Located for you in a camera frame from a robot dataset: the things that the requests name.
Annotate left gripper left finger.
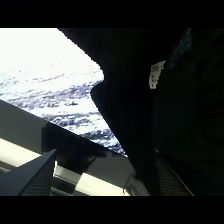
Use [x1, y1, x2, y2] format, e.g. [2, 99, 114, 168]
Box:
[0, 148, 58, 197]

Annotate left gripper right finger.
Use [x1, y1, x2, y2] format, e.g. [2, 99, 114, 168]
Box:
[154, 151, 195, 197]

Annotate black garment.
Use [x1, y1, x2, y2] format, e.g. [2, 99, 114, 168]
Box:
[58, 27, 224, 197]

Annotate silver frame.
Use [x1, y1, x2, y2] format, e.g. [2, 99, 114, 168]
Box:
[0, 99, 151, 197]

